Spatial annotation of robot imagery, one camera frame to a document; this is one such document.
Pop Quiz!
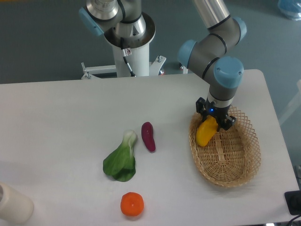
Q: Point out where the orange tangerine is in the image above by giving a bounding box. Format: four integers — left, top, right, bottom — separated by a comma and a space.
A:
120, 192, 144, 217

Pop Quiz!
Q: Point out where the woven bamboo basket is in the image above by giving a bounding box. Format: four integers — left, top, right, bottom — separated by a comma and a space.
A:
189, 106, 261, 188

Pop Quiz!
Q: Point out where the yellow mango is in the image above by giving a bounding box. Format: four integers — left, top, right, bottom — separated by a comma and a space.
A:
196, 116, 218, 146

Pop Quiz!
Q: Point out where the cream cylindrical bottle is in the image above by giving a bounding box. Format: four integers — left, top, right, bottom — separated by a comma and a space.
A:
0, 182, 34, 224

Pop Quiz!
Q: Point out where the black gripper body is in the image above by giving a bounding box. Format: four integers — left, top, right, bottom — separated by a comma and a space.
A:
204, 101, 230, 121

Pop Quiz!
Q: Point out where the black device with cable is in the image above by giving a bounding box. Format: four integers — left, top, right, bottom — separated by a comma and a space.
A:
284, 190, 301, 226

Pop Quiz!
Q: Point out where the black pedestal cable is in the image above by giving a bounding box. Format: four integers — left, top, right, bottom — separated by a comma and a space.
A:
120, 37, 137, 77

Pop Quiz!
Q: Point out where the blue plastic bag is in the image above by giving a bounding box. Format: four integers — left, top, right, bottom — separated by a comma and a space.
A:
277, 0, 301, 21

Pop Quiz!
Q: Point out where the green bok choy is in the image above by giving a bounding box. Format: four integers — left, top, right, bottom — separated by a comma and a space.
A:
103, 129, 137, 182

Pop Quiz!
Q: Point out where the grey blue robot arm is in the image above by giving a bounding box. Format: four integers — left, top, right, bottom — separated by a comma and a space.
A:
79, 0, 246, 130

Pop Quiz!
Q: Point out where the purple sweet potato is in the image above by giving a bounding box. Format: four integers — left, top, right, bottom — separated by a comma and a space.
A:
141, 122, 156, 152

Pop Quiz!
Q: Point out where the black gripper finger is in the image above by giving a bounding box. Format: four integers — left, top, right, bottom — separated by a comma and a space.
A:
196, 97, 208, 122
216, 114, 236, 132

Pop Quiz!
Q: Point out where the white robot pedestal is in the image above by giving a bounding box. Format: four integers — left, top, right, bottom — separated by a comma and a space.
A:
81, 13, 166, 80

